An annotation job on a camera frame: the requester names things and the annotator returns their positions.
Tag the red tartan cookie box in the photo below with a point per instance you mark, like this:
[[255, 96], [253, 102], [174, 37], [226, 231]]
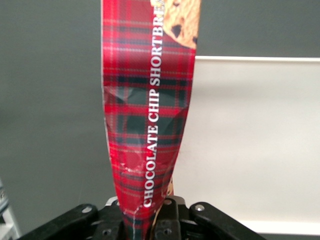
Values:
[[147, 100]]

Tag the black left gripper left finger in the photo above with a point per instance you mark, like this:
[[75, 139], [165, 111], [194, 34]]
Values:
[[82, 225]]

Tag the cream rectangular tray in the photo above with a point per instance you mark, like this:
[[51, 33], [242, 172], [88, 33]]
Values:
[[250, 140]]

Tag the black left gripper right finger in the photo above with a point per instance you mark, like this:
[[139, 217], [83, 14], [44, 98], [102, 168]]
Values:
[[200, 222]]

